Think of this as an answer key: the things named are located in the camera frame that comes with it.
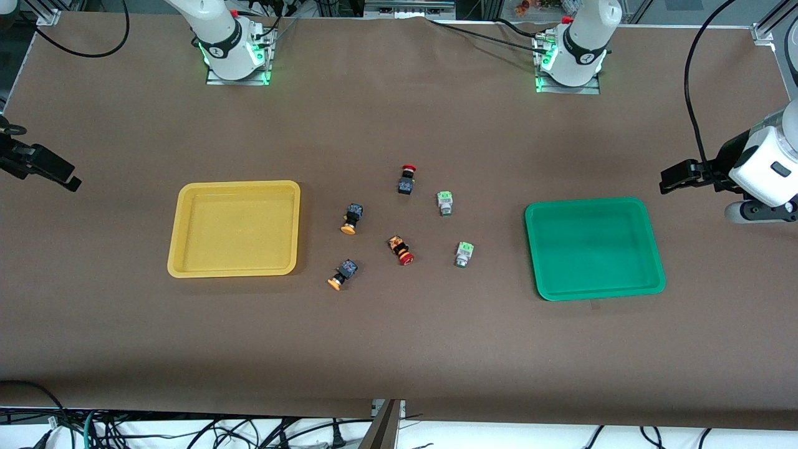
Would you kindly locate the green push button grey base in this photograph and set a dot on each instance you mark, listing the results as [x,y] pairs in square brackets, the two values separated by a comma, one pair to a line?
[464,252]
[444,201]

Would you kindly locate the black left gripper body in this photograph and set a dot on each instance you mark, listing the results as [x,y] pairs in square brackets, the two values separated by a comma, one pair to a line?
[717,172]

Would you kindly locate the small orange object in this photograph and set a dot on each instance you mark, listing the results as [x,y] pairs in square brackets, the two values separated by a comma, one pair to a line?
[522,7]

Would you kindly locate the metal table leg bracket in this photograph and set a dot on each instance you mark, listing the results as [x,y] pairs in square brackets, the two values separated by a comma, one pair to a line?
[383,430]

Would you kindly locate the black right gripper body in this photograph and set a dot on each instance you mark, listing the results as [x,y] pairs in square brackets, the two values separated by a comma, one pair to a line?
[14,153]

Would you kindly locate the red push button black base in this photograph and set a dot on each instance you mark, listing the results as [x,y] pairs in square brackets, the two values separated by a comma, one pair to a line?
[406,185]

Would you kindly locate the green plastic tray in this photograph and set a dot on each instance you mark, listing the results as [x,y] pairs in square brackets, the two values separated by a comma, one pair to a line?
[592,249]

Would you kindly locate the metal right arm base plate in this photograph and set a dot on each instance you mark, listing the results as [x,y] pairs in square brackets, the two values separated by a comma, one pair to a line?
[240,78]

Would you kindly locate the brown table cover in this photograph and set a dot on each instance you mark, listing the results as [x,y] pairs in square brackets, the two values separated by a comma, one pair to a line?
[399,343]

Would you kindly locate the grey metal rail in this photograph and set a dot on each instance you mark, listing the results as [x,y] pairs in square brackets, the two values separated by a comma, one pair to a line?
[408,7]

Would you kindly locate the yellow plastic tray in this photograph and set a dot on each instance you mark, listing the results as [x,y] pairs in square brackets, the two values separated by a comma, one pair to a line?
[234,231]

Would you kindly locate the aluminium frame bracket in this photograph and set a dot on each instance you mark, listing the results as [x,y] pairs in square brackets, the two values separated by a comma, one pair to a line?
[770,31]
[48,12]

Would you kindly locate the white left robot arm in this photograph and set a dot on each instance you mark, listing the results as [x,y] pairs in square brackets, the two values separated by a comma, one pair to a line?
[583,37]

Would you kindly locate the yellow push button black base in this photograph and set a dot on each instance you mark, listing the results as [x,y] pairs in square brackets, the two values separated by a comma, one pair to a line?
[346,270]
[353,215]

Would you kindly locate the red push button orange base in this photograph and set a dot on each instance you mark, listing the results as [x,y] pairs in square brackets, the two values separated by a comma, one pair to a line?
[399,246]

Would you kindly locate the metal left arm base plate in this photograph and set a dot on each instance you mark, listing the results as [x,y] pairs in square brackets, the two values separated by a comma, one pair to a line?
[567,89]

